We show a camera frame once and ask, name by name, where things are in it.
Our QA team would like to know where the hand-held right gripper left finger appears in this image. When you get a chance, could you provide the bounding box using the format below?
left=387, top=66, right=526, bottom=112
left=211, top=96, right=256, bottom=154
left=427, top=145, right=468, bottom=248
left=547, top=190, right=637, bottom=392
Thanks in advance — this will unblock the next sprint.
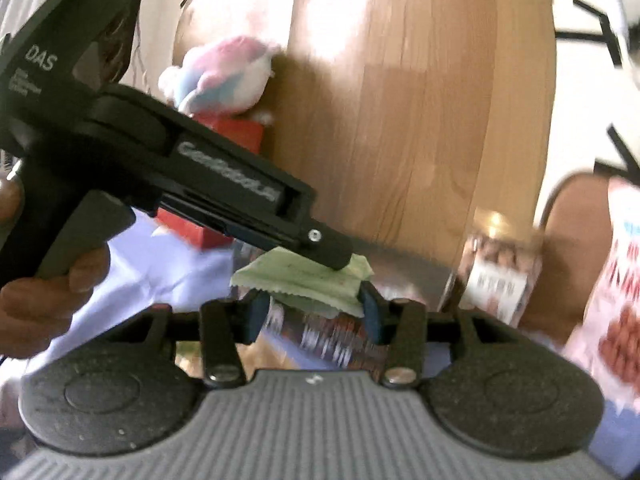
left=135, top=290, right=273, bottom=391

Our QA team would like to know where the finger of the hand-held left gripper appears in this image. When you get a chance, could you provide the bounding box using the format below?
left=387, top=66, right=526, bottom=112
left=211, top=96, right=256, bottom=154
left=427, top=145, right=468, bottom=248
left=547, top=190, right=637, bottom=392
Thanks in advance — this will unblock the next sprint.
left=299, top=219, right=355, bottom=271

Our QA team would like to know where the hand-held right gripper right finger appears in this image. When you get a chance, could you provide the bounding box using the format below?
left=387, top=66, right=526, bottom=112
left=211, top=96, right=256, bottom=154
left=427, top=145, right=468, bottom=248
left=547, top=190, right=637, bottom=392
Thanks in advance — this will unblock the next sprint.
left=359, top=280, right=483, bottom=391

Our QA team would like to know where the green cloth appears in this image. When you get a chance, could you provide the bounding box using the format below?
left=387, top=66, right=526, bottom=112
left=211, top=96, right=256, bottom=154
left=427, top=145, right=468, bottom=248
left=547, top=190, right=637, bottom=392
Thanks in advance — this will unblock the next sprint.
left=230, top=252, right=375, bottom=318

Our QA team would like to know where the person's left hand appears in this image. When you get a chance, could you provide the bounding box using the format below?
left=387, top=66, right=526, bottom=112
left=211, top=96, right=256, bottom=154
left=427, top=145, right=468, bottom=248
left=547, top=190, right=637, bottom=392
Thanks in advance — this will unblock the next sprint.
left=0, top=177, right=112, bottom=361

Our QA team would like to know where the blue blanket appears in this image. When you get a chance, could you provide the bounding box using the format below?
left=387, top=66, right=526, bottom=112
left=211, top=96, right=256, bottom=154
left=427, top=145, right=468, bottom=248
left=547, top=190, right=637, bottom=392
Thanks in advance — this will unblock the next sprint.
left=0, top=210, right=640, bottom=480

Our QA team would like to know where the glass nut jar gold lid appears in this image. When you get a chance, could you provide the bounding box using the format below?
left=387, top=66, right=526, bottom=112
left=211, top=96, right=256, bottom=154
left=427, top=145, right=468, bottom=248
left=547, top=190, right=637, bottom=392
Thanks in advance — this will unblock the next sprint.
left=457, top=207, right=543, bottom=326

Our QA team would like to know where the red gift bag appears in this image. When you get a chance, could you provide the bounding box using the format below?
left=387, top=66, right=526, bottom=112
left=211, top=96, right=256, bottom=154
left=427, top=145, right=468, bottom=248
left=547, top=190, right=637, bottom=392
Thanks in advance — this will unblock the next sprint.
left=155, top=112, right=266, bottom=251

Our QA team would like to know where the pink blue white plush toy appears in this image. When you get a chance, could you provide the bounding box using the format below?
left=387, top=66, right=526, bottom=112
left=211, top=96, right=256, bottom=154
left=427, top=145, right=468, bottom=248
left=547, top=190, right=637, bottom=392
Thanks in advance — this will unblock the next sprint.
left=159, top=35, right=281, bottom=126

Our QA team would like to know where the wooden headboard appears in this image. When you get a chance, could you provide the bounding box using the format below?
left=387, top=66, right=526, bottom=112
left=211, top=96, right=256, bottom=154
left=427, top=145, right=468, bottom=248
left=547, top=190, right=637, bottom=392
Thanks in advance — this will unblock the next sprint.
left=175, top=0, right=558, bottom=311

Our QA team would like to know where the brown chair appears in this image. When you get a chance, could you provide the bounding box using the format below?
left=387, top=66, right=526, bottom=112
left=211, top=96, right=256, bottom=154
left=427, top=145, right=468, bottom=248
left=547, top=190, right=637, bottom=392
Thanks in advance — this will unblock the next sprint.
left=520, top=172, right=613, bottom=346

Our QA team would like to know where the pink snack bag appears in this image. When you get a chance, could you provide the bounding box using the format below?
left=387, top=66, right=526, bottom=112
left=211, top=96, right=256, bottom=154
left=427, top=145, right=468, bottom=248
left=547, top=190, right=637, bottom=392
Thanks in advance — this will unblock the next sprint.
left=565, top=175, right=640, bottom=408

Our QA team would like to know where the white lamp with cable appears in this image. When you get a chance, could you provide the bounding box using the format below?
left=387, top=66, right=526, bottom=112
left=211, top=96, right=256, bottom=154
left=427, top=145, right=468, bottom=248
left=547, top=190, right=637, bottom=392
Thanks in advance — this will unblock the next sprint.
left=530, top=0, right=640, bottom=186

